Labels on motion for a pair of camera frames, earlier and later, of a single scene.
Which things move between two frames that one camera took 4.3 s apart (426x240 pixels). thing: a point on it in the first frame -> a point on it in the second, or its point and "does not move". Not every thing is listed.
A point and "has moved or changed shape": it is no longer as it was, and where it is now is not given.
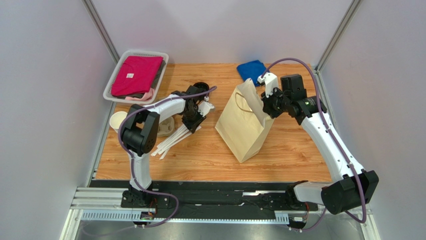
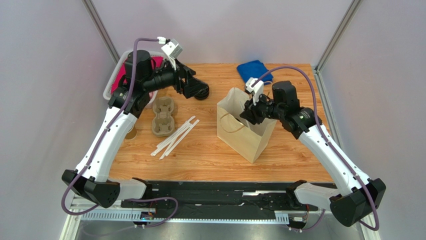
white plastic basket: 108,94 does not move
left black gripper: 192,126 -> 183,72
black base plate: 203,201 does not move
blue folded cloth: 252,70 does not move
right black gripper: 269,104 -> 252,111
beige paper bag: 243,124 has moved or changed shape
